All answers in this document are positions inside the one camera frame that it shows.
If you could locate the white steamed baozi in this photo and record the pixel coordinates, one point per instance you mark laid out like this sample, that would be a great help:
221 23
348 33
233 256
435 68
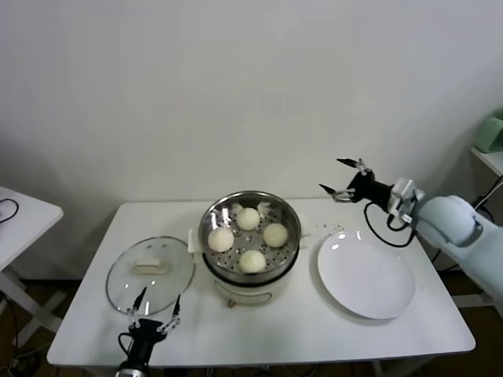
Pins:
275 235
251 262
247 218
220 240

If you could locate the pale green appliance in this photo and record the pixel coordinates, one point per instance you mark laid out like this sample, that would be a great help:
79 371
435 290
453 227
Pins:
491 135

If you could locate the white folding side table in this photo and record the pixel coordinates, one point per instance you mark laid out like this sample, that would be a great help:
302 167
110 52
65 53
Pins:
31 220

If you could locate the white shelf board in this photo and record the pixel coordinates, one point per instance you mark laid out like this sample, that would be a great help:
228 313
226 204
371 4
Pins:
491 161

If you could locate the round glass pot lid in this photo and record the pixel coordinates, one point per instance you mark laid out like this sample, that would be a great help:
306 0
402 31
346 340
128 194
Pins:
169 275

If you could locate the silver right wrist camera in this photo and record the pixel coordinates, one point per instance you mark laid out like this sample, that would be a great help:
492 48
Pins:
402 194

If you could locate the perforated steel steamer basket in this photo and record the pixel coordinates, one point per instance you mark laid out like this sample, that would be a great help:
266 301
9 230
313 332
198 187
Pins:
214 216

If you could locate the light blue right robot arm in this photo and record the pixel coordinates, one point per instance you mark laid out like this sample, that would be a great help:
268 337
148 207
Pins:
452 224

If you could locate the cream electric cooker pot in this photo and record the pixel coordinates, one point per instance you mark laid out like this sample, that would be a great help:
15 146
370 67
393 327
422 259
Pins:
243 294

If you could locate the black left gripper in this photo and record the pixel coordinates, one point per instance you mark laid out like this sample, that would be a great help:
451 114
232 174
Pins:
143 334

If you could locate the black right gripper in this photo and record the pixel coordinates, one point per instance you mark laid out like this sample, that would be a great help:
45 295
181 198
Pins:
369 190

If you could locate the white round plate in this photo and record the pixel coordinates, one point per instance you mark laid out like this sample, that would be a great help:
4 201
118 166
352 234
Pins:
365 275

